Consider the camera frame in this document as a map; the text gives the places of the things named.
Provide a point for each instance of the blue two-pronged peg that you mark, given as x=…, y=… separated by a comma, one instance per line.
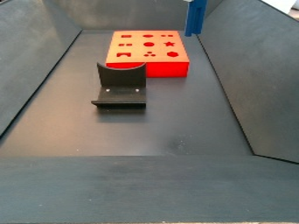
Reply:
x=195, y=16

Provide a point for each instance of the black curved holder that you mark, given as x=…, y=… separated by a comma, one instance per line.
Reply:
x=122, y=87

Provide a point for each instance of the red shape-sorting board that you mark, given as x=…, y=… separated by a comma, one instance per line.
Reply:
x=159, y=49

